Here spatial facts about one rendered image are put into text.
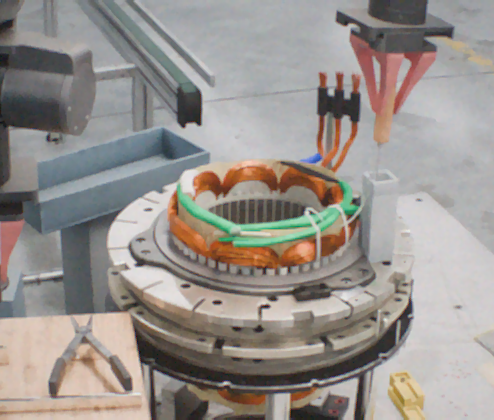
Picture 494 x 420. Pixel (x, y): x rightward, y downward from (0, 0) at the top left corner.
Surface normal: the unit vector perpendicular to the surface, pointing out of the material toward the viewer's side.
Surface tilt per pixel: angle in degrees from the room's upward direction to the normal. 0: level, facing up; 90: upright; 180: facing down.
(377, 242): 90
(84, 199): 90
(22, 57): 83
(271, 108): 0
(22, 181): 1
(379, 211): 90
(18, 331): 0
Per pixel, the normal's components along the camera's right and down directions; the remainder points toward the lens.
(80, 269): -0.80, 0.26
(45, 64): -0.28, 0.32
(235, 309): 0.02, -0.89
